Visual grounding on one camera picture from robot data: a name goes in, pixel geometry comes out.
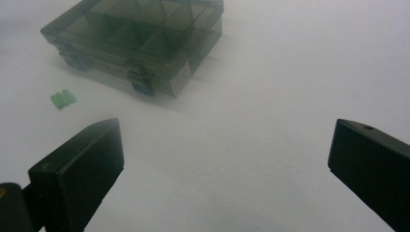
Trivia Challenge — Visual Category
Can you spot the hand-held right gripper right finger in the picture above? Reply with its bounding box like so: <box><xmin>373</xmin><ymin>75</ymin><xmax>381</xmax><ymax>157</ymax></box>
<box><xmin>327</xmin><ymin>118</ymin><xmax>410</xmax><ymax>232</ymax></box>

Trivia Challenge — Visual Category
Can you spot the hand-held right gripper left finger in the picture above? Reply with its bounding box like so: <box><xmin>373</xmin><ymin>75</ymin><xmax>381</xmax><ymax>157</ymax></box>
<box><xmin>21</xmin><ymin>117</ymin><xmax>126</xmax><ymax>232</ymax></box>

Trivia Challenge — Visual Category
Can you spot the small green terminal connector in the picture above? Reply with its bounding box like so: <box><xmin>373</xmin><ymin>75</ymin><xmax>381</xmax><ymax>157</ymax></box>
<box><xmin>49</xmin><ymin>89</ymin><xmax>77</xmax><ymax>111</ymax></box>

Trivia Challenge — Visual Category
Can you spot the clear grey compartment storage box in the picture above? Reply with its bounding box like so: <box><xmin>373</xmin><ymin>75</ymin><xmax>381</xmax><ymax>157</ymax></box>
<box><xmin>40</xmin><ymin>0</ymin><xmax>225</xmax><ymax>98</ymax></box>

